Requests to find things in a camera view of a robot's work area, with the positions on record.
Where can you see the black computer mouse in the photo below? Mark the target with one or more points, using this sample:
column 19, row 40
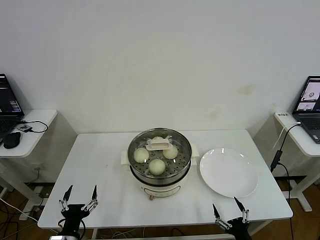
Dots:
column 12, row 140

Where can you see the white floor power adapter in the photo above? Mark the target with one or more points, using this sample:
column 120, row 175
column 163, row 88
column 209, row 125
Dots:
column 24, row 216

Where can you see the white side table with label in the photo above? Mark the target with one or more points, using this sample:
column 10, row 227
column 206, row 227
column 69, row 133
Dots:
column 300, row 140

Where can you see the white main table frame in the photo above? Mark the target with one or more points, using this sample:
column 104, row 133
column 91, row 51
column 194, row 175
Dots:
column 175, row 236

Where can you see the white side table with mouse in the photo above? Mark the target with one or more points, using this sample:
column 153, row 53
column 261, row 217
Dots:
column 37, row 120

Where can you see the white steamed baozi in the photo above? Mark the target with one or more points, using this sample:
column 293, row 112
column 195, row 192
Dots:
column 171, row 153
column 157, row 167
column 141, row 155
column 157, row 138

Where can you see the perforated steel steamer basket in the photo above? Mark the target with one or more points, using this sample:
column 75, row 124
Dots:
column 160, row 178

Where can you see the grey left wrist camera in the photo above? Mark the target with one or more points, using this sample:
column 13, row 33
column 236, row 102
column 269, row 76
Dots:
column 60, row 237

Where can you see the black laptop dark screen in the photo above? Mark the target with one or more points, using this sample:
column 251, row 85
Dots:
column 7, row 100

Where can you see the cream electric cooking pot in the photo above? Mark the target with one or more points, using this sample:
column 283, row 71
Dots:
column 162, row 188

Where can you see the round white plate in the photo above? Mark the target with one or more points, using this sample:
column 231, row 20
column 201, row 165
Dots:
column 225, row 172

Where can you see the right black laptop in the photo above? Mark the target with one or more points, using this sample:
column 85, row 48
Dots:
column 307, row 122

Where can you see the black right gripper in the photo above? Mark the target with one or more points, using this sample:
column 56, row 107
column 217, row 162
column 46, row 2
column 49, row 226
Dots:
column 240, row 226

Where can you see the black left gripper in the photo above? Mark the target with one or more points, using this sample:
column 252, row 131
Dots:
column 73, row 215

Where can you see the small black usb hub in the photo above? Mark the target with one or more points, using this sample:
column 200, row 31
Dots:
column 24, row 127

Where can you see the white printed label sticker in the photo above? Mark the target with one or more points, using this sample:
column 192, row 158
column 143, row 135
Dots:
column 282, row 114

